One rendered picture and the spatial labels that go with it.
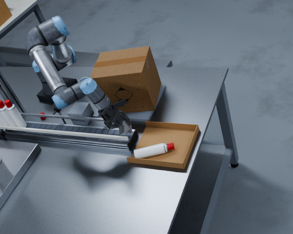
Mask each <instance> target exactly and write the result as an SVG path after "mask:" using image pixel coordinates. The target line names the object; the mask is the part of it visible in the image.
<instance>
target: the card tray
mask: <svg viewBox="0 0 293 234"><path fill-rule="evenodd" d="M145 124H146V128H145V130H144V132H143V134H142V136H141V138H140V140H139V142H138V144H137V146H136V148H135V150H136V149H140V148H144V147H148V146H152V145H156V144H160V143H165V144H168V143H174V147H175V149H172V150H168V151H167V153H164V154H159V155H155V156H150V157H146V158H134V156H133V154H132V156H131V157H127V160H128V162H129V163H138V164H145V165H153V166H161V167H170V168H178V169H185V167H186V164H187V161H188V159H189V156H190V154H191V151H192V148H193V145H194V143H195V140H196V138H197V135H198V132H199V126H198V124H186V123H166V122H152V121H145Z"/></svg>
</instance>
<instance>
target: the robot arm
mask: <svg viewBox="0 0 293 234"><path fill-rule="evenodd" d="M69 34H70V32H69V30H68V28H67V27H66V25H65V23H64V22H63V20H62V18H61V17H60V16H55V17H52V18H51V19H49V20H47V21H45V22H43V23H41V24H39V25H37V26H35V27H33V28H32V29H31V30H30V31H29V32H28V34H27V37H26V49H27V53H28V55H29V56H30V57H31V58H33V59H34V61H33V64H32V66H33V69H34V71H35V72H36V74H37V76H38V77H39V79H40V81H41V83H42V87H43V91H44V93H45V94H46V95H48V96H51V95H54V96H52V100H53V101H54V103H55V105H56V107H57V108H58V109H62V108H65V107H67V106H68V105H70V104H72V103H73V102H75V101H77V100H79V99H81V98H83V97H84V96H87V97H88V98H89V99H90V101H91V102H92V103H93V104H94V105H95V106H96V108H97V109H98V110H100V112H99V115H100V116H101V117H102V118H103V119H104V124H105V125H106V124H107V125H108V126H109V127H108V126H107V125H106V126H107V128H108V129H109V130H110V129H115V128H119V134H122V133H124V132H125V133H127V132H128V133H132V126H131V122H130V119H129V117H128V116H127V115H126V114H125V113H123V112H122V111H121V110H119V109H117V108H118V107H122V106H124V105H125V104H127V101H126V99H124V100H122V99H120V100H119V101H118V102H116V103H114V104H113V103H112V102H111V101H110V99H109V98H108V96H107V95H106V94H105V93H104V92H103V90H102V89H101V88H100V87H99V86H98V85H97V83H96V82H95V81H94V80H93V79H92V78H88V77H83V78H81V79H80V80H79V82H78V83H76V84H74V85H73V86H71V87H69V88H68V87H67V86H66V83H65V81H64V79H63V78H62V77H61V75H60V74H59V72H58V71H60V70H62V69H64V68H66V67H68V66H69V65H72V64H73V63H75V62H76V60H77V58H76V56H75V53H74V51H73V49H72V47H71V46H69V45H67V43H66V38H67V36H68V35H69ZM48 45H51V46H52V48H53V53H52V54H50V55H48V54H47V48H46V46H48Z"/></svg>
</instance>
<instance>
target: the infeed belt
mask: <svg viewBox="0 0 293 234"><path fill-rule="evenodd" d="M27 128H34V129H45V130H61V131H71V132H82V133H93V134H104V135H114V136H125V137H128V141H126V140H115V139H105V138H95V137H85V136H70V135H60V134H50V133H39V132H29V131H19V130H6V131H7V132H17V133H27V134H37V135H47V136H57V137H71V138H81V139H91V140H101V141H110V142H120V143H129V142H130V140H131V138H132V136H133V134H134V132H135V131H132V133H128V132H127V133H125V132H124V133H122V134H119V130H112V129H110V130H109V129H100V128H88V127H77V126H75V127H74V126H65V125H53V124H41V123H27Z"/></svg>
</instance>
